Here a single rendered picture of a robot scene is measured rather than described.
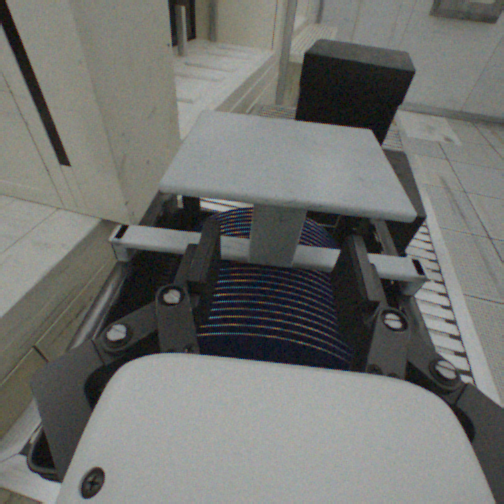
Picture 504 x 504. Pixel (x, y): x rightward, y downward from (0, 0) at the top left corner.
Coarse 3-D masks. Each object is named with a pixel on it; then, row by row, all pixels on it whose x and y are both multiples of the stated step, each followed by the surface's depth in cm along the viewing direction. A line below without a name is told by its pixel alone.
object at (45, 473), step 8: (208, 216) 37; (184, 224) 38; (320, 224) 36; (328, 232) 37; (352, 232) 37; (40, 432) 18; (40, 440) 18; (32, 448) 18; (40, 448) 18; (48, 448) 19; (32, 456) 18; (40, 456) 18; (48, 456) 19; (32, 464) 17; (40, 464) 18; (48, 464) 19; (40, 472) 17; (48, 472) 17; (56, 472) 17; (48, 480) 18; (56, 480) 18
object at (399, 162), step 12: (396, 156) 70; (396, 168) 65; (408, 168) 66; (408, 180) 62; (408, 192) 58; (420, 204) 55; (312, 216) 58; (324, 216) 57; (336, 216) 56; (420, 216) 52; (396, 228) 55; (408, 228) 54; (396, 240) 57; (408, 240) 56
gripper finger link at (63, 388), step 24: (72, 360) 9; (96, 360) 9; (120, 360) 10; (48, 384) 9; (72, 384) 9; (96, 384) 10; (48, 408) 8; (72, 408) 8; (48, 432) 8; (72, 432) 8; (72, 456) 8
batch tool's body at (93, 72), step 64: (0, 0) 26; (64, 0) 25; (128, 0) 31; (0, 64) 30; (64, 64) 28; (128, 64) 34; (0, 128) 36; (64, 128) 34; (128, 128) 36; (0, 192) 45; (64, 192) 41; (128, 192) 40; (0, 256) 37; (64, 256) 38; (0, 320) 31; (64, 320) 40; (0, 384) 33
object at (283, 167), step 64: (192, 128) 17; (256, 128) 18; (320, 128) 19; (192, 192) 13; (256, 192) 13; (320, 192) 14; (384, 192) 14; (128, 256) 22; (256, 256) 20; (320, 256) 21; (384, 256) 22
